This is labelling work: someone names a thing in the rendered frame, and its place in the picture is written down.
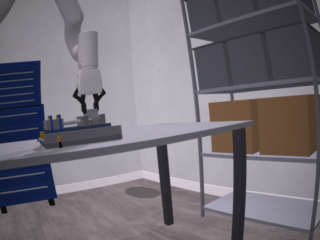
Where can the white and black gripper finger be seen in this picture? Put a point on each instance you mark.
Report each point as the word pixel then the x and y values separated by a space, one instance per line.
pixel 97 99
pixel 81 100

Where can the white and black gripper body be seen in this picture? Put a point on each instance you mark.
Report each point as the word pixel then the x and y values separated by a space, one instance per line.
pixel 89 81

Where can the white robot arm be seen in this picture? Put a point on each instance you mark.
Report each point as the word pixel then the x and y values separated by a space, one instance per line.
pixel 83 46

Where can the yellow-orange flat block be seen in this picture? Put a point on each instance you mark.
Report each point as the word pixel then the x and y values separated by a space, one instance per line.
pixel 42 134

